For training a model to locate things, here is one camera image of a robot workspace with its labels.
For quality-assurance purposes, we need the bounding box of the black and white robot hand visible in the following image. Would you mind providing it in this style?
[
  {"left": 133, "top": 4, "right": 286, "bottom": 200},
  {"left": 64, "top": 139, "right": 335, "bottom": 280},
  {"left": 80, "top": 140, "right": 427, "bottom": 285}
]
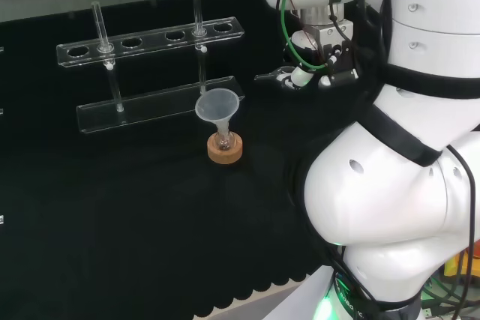
[{"left": 270, "top": 19, "right": 361, "bottom": 91}]

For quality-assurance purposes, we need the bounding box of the clear weighing funnel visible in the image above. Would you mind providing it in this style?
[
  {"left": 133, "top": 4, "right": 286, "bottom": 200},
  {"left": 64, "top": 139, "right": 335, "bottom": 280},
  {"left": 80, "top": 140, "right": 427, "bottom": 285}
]
[{"left": 254, "top": 66, "right": 297, "bottom": 83}]

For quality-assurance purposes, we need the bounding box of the translucent plastic funnel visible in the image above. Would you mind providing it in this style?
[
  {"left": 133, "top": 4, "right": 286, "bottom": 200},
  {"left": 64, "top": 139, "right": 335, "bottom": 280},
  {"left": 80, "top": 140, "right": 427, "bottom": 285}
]
[{"left": 194, "top": 88, "right": 239, "bottom": 142}]

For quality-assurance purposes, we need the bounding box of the small round-bottom glass flask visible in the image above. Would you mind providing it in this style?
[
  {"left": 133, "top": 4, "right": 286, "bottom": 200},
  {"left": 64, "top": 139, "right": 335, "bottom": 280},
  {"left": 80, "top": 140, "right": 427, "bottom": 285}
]
[{"left": 213, "top": 124, "right": 236, "bottom": 153}]

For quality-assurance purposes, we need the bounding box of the clear test tube rack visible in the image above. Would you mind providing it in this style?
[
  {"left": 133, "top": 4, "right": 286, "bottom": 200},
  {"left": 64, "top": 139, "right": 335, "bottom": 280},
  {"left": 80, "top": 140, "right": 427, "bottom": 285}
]
[{"left": 55, "top": 0, "right": 247, "bottom": 135}]

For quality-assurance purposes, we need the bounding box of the yellow stop button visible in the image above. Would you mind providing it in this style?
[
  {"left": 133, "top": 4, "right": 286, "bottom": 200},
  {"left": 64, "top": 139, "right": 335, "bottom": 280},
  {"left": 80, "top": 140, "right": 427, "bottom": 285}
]
[{"left": 444, "top": 239, "right": 480, "bottom": 280}]

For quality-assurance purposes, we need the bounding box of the black bench cloth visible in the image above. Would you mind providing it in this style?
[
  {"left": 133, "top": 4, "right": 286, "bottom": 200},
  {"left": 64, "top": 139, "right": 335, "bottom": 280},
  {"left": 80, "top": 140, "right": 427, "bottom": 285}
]
[{"left": 0, "top": 0, "right": 380, "bottom": 320}]

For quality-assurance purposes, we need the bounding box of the green cable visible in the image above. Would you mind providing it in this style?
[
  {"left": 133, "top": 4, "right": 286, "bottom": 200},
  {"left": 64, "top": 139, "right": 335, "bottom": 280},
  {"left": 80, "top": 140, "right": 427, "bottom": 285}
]
[{"left": 280, "top": 0, "right": 332, "bottom": 72}]

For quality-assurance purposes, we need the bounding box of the cork ring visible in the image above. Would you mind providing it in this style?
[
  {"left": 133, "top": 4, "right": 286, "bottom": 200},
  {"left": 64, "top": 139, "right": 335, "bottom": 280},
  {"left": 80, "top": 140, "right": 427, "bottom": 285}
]
[{"left": 206, "top": 131, "right": 245, "bottom": 166}]

